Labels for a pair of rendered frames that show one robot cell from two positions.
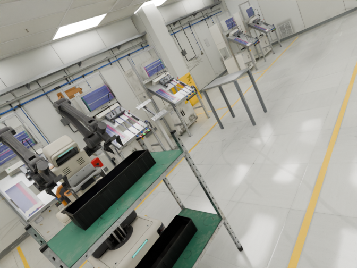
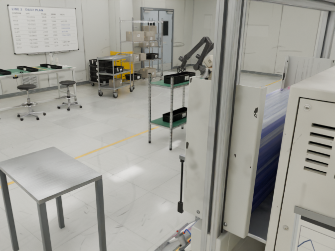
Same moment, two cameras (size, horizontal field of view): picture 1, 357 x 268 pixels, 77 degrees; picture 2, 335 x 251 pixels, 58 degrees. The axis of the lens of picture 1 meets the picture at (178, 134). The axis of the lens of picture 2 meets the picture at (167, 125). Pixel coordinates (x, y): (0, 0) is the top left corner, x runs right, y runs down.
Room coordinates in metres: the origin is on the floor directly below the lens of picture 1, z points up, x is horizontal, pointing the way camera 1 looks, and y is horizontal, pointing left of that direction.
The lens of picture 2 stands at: (5.70, -0.69, 1.82)
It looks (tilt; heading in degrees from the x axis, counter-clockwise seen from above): 19 degrees down; 167
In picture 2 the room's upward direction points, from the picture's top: 1 degrees clockwise
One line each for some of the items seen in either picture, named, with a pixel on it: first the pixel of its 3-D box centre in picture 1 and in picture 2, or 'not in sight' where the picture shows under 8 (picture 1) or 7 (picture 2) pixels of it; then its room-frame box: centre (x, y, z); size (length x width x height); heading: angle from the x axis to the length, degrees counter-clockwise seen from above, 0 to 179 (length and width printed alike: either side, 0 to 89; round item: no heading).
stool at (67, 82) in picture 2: not in sight; (69, 94); (-0.90, -1.34, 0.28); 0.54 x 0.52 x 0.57; 61
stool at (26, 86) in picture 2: not in sight; (30, 101); (-0.28, -2.00, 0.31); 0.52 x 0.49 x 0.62; 128
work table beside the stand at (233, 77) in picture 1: (234, 100); (53, 215); (3.63, -1.09, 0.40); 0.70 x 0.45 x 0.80; 34
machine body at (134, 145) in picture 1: (129, 157); not in sight; (4.14, 1.03, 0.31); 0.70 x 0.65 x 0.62; 128
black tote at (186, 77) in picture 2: (113, 184); (180, 77); (1.32, 0.50, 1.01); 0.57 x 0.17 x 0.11; 129
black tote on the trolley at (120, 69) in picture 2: not in sight; (114, 69); (-1.99, -0.31, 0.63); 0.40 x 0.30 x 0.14; 143
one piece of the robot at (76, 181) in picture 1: (87, 182); not in sight; (1.69, 0.80, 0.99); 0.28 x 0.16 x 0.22; 129
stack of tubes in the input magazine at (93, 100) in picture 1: (97, 98); not in sight; (4.08, 0.91, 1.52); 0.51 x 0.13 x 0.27; 128
